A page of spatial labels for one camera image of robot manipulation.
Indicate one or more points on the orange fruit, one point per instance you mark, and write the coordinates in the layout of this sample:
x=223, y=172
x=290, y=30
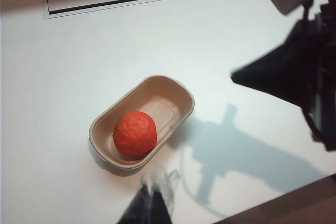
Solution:
x=135, y=136

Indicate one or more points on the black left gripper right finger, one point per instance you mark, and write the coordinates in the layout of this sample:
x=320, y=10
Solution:
x=288, y=74

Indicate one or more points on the beige paper lunchbox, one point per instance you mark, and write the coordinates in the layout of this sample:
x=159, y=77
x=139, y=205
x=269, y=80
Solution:
x=168, y=95

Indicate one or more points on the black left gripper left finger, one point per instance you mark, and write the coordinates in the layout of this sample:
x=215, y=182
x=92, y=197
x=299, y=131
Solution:
x=148, y=205

